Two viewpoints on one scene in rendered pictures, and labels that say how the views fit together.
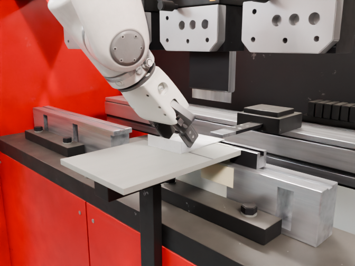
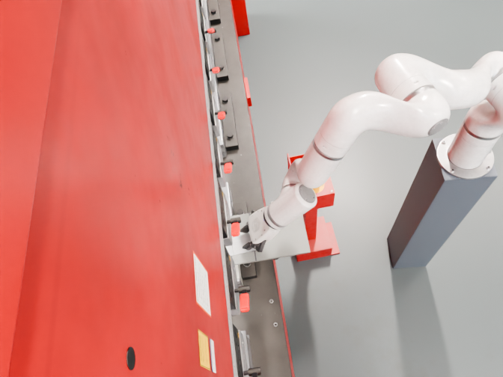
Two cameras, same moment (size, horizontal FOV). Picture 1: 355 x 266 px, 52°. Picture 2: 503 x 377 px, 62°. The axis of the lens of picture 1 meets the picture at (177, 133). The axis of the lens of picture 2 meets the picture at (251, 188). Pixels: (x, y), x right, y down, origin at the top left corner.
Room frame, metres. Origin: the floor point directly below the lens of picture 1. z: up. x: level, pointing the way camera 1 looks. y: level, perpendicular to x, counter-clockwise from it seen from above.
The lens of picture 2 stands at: (0.99, 0.45, 2.33)
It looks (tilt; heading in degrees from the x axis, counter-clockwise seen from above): 61 degrees down; 229
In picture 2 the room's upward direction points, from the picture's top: 14 degrees counter-clockwise
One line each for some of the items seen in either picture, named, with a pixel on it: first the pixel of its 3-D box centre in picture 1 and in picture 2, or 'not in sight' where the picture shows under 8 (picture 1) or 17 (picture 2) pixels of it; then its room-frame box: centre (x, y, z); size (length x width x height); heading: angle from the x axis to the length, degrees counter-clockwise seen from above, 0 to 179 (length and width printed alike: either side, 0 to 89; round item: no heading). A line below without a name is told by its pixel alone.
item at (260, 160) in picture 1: (218, 148); not in sight; (0.69, -0.08, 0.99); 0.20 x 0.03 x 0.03; 44
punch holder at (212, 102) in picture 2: not in sight; (201, 109); (0.44, -0.33, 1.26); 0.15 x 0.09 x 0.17; 44
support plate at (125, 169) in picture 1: (154, 157); (267, 234); (0.61, 0.04, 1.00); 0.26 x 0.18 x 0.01; 134
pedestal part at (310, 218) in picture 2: not in sight; (310, 215); (0.23, -0.03, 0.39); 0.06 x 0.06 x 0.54; 46
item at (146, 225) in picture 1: (138, 222); not in sight; (0.58, 0.07, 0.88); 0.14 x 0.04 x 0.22; 134
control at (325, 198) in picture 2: not in sight; (311, 179); (0.23, -0.03, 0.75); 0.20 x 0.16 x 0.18; 46
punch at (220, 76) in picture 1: (211, 76); not in sight; (0.71, -0.07, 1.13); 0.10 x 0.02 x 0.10; 44
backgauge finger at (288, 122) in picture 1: (252, 121); not in sight; (0.83, -0.18, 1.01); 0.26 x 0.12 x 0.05; 134
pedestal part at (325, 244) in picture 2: not in sight; (314, 238); (0.21, -0.01, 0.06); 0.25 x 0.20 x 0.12; 136
